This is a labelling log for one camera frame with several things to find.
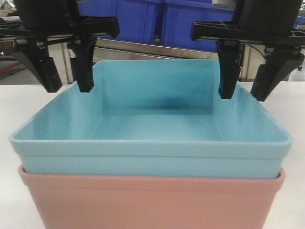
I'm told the light blue plastic box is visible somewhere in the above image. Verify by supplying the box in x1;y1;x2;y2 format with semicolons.
10;59;293;178

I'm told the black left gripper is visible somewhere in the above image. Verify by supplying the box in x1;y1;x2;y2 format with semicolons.
0;0;120;93

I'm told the stainless steel shelf frame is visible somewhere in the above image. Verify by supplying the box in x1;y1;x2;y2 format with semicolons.
0;35;253;85

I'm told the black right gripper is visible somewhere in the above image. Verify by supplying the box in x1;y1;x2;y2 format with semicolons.
191;0;305;102

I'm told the pink plastic box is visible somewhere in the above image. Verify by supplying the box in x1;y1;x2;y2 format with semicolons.
18;167;285;229

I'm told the dark blue crate centre-left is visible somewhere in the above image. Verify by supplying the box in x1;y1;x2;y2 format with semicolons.
78;0;162;43

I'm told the dark blue crate centre-right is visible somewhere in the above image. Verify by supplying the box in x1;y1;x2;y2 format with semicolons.
160;0;234;52

